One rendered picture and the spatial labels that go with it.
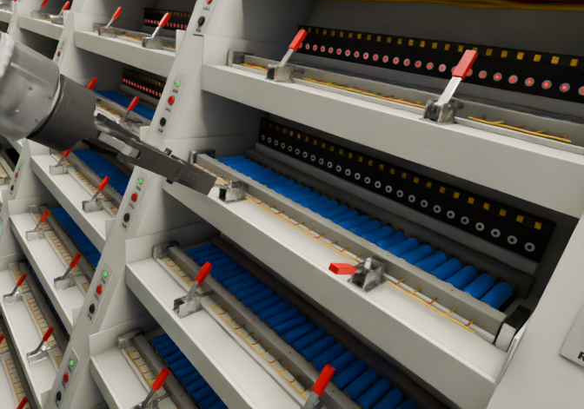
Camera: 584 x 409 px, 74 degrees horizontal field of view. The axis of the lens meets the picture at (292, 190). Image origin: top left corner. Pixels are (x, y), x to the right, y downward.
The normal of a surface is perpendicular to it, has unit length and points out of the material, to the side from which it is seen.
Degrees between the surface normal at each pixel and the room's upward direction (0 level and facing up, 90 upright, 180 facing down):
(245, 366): 21
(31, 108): 90
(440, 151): 111
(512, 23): 90
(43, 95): 90
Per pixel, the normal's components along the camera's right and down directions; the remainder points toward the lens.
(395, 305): 0.14, -0.92
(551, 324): -0.62, -0.18
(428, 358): -0.71, 0.15
